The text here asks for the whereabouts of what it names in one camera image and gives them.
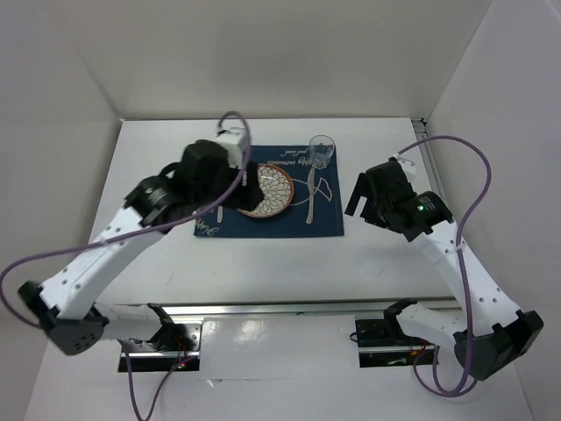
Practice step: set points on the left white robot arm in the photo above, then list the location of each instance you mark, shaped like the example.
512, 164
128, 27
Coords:
63, 304

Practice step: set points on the silver fork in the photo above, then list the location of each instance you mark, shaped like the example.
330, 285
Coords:
220, 214

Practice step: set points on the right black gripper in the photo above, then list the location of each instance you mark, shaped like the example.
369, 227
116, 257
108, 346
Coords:
364, 189

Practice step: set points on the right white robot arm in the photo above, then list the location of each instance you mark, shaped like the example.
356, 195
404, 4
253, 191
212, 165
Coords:
495, 330

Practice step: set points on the clear plastic cup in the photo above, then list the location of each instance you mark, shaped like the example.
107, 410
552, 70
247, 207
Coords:
321, 148

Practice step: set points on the front aluminium rail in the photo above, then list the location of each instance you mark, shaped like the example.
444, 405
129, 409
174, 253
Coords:
353, 307

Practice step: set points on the floral patterned ceramic plate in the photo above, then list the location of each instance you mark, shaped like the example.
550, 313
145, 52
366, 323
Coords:
278, 190

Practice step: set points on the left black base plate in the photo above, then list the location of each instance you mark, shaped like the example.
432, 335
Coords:
178, 350

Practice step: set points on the blue fish placemat cloth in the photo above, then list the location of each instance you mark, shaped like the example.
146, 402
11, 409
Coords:
291, 222

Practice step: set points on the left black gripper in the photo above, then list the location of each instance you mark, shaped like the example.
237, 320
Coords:
245, 196

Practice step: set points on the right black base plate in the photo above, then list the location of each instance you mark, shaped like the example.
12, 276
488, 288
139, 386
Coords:
378, 347

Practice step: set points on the silver table knife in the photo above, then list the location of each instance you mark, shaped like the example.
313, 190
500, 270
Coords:
312, 191

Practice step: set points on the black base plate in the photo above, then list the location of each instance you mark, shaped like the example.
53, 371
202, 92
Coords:
178, 350
378, 347

